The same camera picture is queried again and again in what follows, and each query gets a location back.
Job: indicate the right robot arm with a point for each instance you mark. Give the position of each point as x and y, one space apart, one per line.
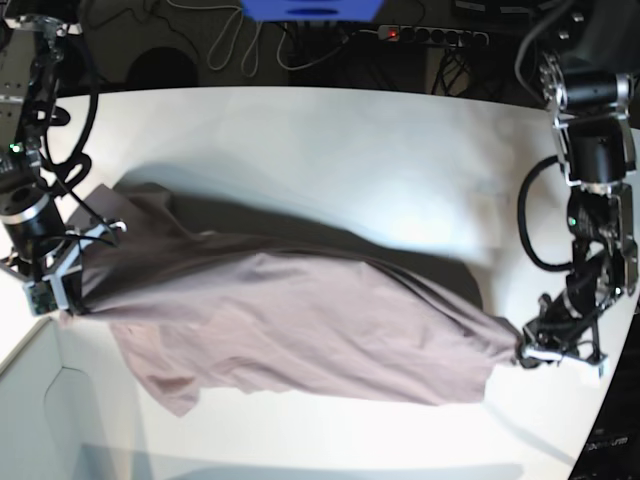
31 182

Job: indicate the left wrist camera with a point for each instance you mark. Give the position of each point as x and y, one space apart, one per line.
593 372

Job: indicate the mauve t-shirt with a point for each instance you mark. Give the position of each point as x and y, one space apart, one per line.
191 311

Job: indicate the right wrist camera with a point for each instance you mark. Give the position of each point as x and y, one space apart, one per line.
42 300

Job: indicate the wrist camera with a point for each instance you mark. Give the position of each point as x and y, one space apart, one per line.
593 372
42 300

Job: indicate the black power strip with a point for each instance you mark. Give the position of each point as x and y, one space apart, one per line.
436 37

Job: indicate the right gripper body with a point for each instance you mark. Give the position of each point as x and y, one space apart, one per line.
65 258

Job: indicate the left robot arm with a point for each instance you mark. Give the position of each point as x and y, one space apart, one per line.
589 65

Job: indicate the blue box overhead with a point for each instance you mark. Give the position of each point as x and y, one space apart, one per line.
312 10

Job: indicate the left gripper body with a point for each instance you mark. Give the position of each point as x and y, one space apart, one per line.
560 333

